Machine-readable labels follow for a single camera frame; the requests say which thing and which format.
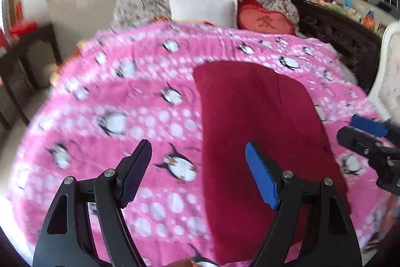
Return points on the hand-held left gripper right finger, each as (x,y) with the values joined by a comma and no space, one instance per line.
(262,176)

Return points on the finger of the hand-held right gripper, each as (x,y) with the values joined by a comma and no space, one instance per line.
(370,126)
(356,137)

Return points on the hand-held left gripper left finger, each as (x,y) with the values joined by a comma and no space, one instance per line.
(134,179)

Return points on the dark red knit garment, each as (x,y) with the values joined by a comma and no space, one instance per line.
(250,113)

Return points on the white chair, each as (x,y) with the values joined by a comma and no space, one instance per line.
(387,66)

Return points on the pink penguin print blanket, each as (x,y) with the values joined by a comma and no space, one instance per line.
(125,98)

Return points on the carved dark wooden headboard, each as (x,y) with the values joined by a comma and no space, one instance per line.
(337,32)

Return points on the orange snack packet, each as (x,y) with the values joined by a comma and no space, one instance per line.
(368,20)

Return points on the red embroidered cushion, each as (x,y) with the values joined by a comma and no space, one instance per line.
(265,20)

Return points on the dark wooden table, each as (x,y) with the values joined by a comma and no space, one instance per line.
(28,41)

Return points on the white pillow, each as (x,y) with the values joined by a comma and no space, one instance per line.
(203,9)

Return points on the red box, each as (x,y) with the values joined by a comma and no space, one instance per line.
(22,27)

